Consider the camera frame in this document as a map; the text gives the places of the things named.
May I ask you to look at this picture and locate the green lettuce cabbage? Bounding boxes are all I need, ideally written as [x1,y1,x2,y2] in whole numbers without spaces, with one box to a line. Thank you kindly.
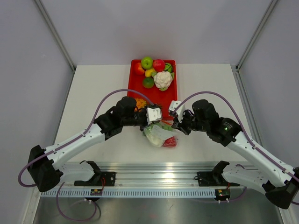
[143,122,175,147]

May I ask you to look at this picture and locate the green apple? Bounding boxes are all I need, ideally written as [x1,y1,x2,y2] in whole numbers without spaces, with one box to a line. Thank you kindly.
[141,56,153,70]

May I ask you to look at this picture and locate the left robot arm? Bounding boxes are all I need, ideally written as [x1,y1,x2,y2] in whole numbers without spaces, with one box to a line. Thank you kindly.
[25,97,156,192]

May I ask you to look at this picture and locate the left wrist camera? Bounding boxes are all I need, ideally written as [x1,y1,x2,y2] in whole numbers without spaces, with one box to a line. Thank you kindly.
[146,107,163,124]

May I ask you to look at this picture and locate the green lime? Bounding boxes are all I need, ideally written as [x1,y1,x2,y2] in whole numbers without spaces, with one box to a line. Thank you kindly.
[142,77,155,89]

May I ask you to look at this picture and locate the aluminium mounting rail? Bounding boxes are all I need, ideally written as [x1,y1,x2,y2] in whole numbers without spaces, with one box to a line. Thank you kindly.
[31,162,267,199]

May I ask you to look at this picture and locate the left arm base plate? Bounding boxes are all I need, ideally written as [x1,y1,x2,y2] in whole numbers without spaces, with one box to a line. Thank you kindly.
[74,171,116,187]

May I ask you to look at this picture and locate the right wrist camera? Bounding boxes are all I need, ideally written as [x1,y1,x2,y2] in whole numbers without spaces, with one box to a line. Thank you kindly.
[168,100,185,123]

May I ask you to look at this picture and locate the red orange peach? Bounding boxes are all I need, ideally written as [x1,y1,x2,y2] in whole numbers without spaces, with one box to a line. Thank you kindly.
[134,62,145,76]

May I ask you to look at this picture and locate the red bell pepper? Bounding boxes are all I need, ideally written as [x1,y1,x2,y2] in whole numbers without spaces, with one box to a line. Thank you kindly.
[162,137,178,148]

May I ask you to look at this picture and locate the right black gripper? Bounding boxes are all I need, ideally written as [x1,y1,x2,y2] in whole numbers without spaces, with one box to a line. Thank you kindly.
[172,110,209,135]

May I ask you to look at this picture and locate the red apple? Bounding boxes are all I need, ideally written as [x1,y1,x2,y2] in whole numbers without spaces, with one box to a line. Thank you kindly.
[153,59,165,72]

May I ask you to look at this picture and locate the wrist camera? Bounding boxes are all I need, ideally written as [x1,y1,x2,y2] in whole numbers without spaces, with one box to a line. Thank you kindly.
[146,107,163,124]
[168,100,185,123]

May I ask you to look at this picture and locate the yellow pepper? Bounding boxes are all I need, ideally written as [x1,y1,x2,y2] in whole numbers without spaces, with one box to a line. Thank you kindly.
[144,68,156,77]

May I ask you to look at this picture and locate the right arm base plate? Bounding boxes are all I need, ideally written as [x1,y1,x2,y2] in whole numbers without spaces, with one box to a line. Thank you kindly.
[194,171,240,187]

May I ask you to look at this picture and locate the white cauliflower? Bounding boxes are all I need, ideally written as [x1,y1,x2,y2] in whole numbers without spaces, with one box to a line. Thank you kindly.
[151,71,174,91]

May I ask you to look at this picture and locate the clear zip top bag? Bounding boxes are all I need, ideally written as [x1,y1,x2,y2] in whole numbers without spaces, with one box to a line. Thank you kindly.
[143,120,178,148]

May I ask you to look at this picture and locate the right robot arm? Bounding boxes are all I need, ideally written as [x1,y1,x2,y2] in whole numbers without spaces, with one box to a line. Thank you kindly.
[169,99,299,209]

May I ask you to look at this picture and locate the dark green round vegetable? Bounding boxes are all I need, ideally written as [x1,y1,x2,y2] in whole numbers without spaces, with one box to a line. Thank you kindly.
[164,63,173,73]

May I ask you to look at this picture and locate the left frame post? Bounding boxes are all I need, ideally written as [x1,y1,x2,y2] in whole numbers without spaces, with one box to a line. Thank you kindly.
[33,0,76,74]

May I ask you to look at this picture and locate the frame post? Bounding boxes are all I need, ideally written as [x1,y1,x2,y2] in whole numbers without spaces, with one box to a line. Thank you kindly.
[235,0,280,72]
[33,0,76,74]

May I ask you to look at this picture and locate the right frame post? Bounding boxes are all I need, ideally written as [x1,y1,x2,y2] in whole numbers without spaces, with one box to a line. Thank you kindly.
[235,0,280,72]

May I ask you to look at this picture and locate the orange pineapple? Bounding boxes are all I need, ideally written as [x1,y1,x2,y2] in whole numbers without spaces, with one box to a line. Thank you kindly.
[134,97,164,112]

